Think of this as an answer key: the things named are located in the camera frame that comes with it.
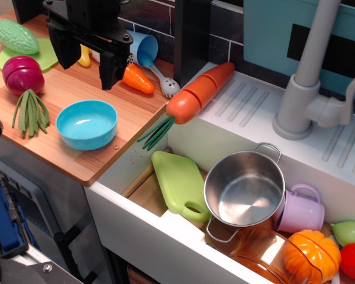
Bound green felt carrot leaves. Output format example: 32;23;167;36
137;115;176;151

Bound light green plastic plate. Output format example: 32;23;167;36
0;38;58;71

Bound green bumpy toy gourd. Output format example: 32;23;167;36
0;19;40;55

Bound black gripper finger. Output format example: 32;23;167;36
99;50;131;91
47;22;81;69

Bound green felt onion leaves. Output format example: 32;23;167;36
11;89;50;138

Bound orange toy pumpkin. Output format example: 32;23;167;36
283;230;341;283

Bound light green toy pear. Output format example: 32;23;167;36
330;221;355;247

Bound purple toy onion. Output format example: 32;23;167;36
2;55;45;97

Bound blue clamp tool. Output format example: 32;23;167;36
0;183;29;259

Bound black vertical post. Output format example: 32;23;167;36
173;0;211;87

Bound lilac plastic mug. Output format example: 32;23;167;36
273;183;325;234

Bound green plastic cutting board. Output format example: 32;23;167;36
151;151;211;222

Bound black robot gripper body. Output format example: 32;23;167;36
43;1;133;53

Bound light blue plastic bowl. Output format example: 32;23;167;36
56;100;118;151

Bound grey slotted toy spoon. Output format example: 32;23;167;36
148;63;180;99

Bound black oven door handle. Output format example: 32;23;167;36
53;225;97;283

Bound large orange toy carrot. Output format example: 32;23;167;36
166;62;235;124

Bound grey toy faucet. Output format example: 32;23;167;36
273;1;355;140

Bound yellow toy banana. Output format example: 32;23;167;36
78;44;91;67

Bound stainless steel pot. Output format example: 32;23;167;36
204;142;286;230

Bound light blue plastic cup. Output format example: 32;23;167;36
127;30;159;67

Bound transparent orange plastic container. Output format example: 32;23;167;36
230;227;323;283

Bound white toy sink unit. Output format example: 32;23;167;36
85;73;355;283

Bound red toy strawberry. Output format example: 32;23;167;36
340;243;355;279

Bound small orange toy carrot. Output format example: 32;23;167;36
122;63;154;95

